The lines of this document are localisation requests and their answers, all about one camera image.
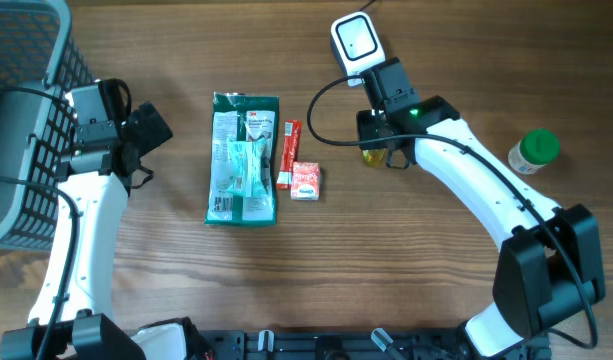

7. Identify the yellow dish soap bottle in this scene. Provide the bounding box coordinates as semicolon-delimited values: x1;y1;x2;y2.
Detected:
362;149;388;168

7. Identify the red white snack packet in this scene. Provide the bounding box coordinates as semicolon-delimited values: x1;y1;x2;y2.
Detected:
276;120;302;190

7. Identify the small red white carton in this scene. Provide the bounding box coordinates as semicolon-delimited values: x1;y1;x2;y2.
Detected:
290;162;321;201

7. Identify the green foil packet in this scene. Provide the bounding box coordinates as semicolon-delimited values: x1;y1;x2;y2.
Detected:
205;92;279;227

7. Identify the green lid white jar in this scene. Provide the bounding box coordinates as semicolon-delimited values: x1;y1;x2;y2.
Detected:
508;128;560;175

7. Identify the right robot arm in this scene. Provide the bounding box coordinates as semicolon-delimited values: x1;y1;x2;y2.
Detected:
357;58;606;358

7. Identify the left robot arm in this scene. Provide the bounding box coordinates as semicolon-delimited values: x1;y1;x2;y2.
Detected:
0;79;210;359

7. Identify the white barcode scanner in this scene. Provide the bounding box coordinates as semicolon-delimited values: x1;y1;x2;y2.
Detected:
330;11;385;77

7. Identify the grey plastic mesh basket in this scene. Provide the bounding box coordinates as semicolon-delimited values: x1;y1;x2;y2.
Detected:
0;0;94;251

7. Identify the black right camera cable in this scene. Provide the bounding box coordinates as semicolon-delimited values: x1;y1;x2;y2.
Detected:
306;74;600;350

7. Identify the black camera cable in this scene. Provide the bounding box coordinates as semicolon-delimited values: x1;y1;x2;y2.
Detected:
0;85;82;360
306;74;600;350

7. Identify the black left camera cable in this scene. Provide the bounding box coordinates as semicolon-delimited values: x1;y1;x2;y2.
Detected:
0;85;82;360

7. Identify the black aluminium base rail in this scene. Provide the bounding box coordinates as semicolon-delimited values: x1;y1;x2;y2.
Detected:
187;327;482;360

